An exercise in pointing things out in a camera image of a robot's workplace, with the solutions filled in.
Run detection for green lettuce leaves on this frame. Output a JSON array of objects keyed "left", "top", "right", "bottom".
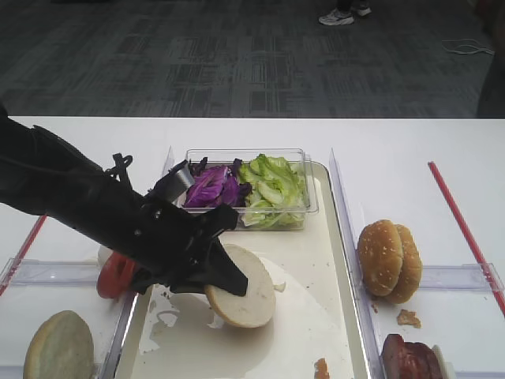
[{"left": 239, "top": 154, "right": 310, "bottom": 231}]

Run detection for brown crumb on table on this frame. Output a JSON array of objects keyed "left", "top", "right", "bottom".
[{"left": 396, "top": 309, "right": 421, "bottom": 328}]

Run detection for brown meat patty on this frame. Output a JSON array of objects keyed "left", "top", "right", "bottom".
[
  {"left": 398, "top": 342, "right": 443, "bottom": 379},
  {"left": 381, "top": 334, "right": 405, "bottom": 379}
]

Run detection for left grey sneaker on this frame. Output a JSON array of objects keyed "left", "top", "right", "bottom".
[{"left": 318, "top": 9, "right": 354, "bottom": 26}]

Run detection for purple cabbage leaves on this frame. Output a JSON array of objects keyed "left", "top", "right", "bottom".
[{"left": 183, "top": 157, "right": 253, "bottom": 208}]

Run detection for white cable on floor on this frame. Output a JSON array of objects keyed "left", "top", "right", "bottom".
[{"left": 441, "top": 39, "right": 496, "bottom": 56}]

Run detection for right grey sneaker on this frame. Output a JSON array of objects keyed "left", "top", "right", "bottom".
[{"left": 354, "top": 1, "right": 372, "bottom": 17}]

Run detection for front brown meat patty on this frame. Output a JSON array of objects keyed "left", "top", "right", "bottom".
[{"left": 381, "top": 334, "right": 405, "bottom": 379}]

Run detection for left clear cross rail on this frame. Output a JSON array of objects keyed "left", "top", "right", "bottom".
[{"left": 1, "top": 258, "right": 100, "bottom": 287}]

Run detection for rear sesame bun top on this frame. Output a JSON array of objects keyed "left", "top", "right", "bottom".
[{"left": 388, "top": 224, "right": 423, "bottom": 304}]

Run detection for rear brown meat patty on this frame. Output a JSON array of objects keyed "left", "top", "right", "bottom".
[{"left": 398, "top": 342, "right": 443, "bottom": 379}]

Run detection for sesame bun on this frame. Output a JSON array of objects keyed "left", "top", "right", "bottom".
[
  {"left": 388, "top": 224, "right": 423, "bottom": 304},
  {"left": 357, "top": 220, "right": 403, "bottom": 297}
]

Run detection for red rail strip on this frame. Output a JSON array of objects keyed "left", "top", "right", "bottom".
[
  {"left": 0, "top": 215, "right": 47, "bottom": 295},
  {"left": 428, "top": 161, "right": 504, "bottom": 313}
]

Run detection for white tomato pusher block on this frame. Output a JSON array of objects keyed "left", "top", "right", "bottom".
[{"left": 97, "top": 246, "right": 113, "bottom": 267}]

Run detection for front sesame bun top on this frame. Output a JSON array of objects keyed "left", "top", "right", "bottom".
[{"left": 357, "top": 220, "right": 403, "bottom": 297}]

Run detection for white metal serving tray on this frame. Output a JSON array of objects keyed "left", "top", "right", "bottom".
[{"left": 118, "top": 163, "right": 368, "bottom": 378}]

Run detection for lower right clear rail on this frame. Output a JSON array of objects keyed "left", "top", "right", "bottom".
[{"left": 455, "top": 371, "right": 505, "bottom": 379}]

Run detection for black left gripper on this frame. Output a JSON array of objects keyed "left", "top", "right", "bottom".
[{"left": 118, "top": 197, "right": 248, "bottom": 296}]

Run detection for small tomato slice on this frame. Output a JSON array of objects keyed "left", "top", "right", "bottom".
[{"left": 118, "top": 258, "right": 136, "bottom": 290}]

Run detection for brown crumb on tray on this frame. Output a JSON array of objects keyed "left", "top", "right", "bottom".
[{"left": 314, "top": 358, "right": 331, "bottom": 379}]

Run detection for pale bun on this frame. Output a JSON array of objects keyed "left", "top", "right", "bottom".
[
  {"left": 204, "top": 244, "right": 276, "bottom": 328},
  {"left": 23, "top": 310, "right": 95, "bottom": 379}
]

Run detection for left clear long divider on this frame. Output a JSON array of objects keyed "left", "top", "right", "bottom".
[{"left": 99, "top": 146, "right": 176, "bottom": 379}]

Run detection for clear plastic salad container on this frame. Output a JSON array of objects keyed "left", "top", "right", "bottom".
[{"left": 175, "top": 148, "right": 319, "bottom": 231}]

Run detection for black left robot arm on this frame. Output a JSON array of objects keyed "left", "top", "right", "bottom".
[{"left": 1, "top": 111, "right": 249, "bottom": 298}]

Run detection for grey sneaker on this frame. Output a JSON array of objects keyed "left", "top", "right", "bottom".
[
  {"left": 354, "top": 1, "right": 372, "bottom": 17},
  {"left": 318, "top": 9, "right": 354, "bottom": 26}
]

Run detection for right clear cross rail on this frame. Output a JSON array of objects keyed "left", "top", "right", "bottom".
[{"left": 419, "top": 264, "right": 504, "bottom": 293}]

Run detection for lower left clear rail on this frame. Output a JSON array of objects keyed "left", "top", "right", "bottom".
[{"left": 0, "top": 366, "right": 23, "bottom": 379}]

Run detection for left red rail strip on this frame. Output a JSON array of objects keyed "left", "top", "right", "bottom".
[{"left": 0, "top": 215, "right": 47, "bottom": 295}]

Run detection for large tomato slice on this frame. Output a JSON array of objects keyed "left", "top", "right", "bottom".
[{"left": 96, "top": 252, "right": 127, "bottom": 298}]

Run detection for right red rail strip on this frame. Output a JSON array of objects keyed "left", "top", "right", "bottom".
[{"left": 428, "top": 161, "right": 504, "bottom": 313}]

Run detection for clear cross rail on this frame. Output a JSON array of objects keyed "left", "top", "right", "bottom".
[
  {"left": 1, "top": 258, "right": 100, "bottom": 287},
  {"left": 419, "top": 264, "right": 504, "bottom": 293}
]

